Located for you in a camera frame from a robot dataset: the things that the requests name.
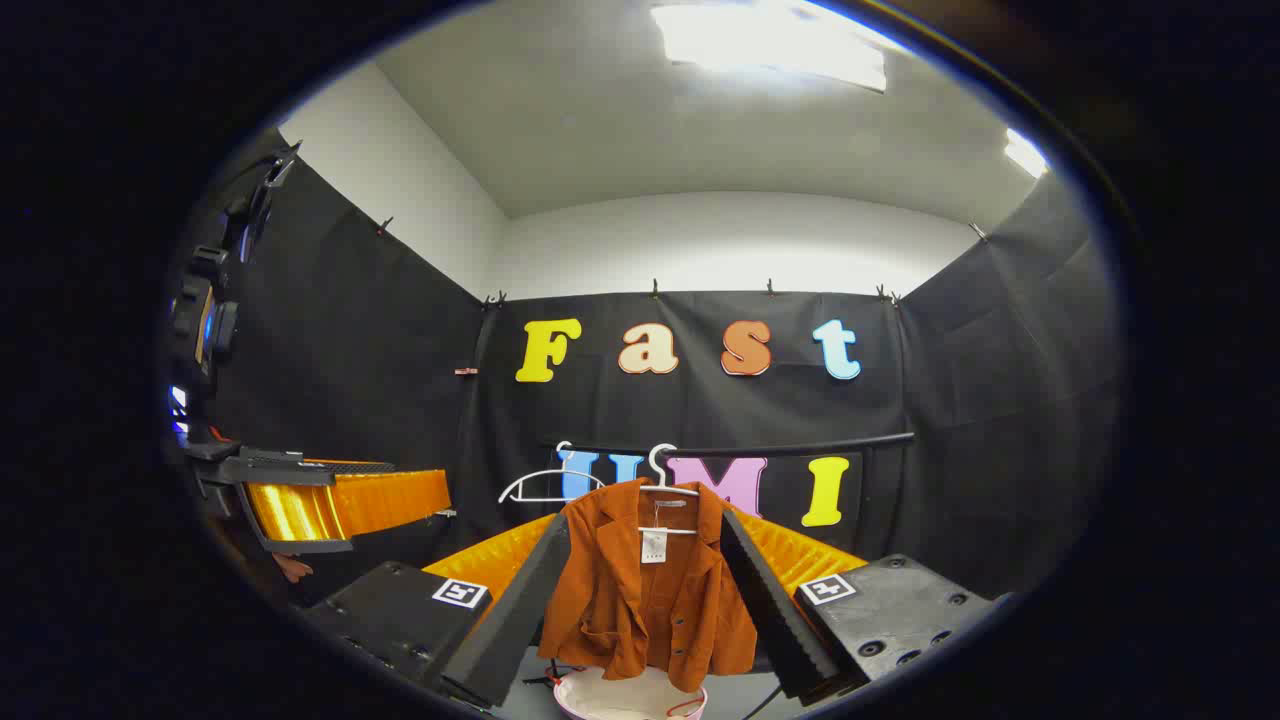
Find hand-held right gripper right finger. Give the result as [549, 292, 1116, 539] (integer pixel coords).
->
[720, 505, 1016, 706]

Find white laundry hamper pink rim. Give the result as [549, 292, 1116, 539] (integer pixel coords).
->
[552, 665, 708, 720]

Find black clothes rail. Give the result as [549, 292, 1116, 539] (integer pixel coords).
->
[545, 432, 916, 461]

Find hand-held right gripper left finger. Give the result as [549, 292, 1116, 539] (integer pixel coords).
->
[300, 513, 573, 709]

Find large ceiling light panel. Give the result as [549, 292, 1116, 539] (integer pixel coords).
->
[650, 0, 889, 93]

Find orange corduroy jacket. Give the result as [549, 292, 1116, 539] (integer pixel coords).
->
[537, 478, 758, 693]

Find empty white plastic hanger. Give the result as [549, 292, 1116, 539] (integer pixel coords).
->
[498, 441, 608, 504]

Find small ceiling light panel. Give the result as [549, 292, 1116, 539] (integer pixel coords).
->
[1005, 128, 1049, 179]

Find black backdrop cloth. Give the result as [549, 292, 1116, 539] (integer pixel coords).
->
[205, 130, 1121, 601]

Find white hanger with crossbar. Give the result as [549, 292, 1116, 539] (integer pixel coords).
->
[638, 443, 701, 536]

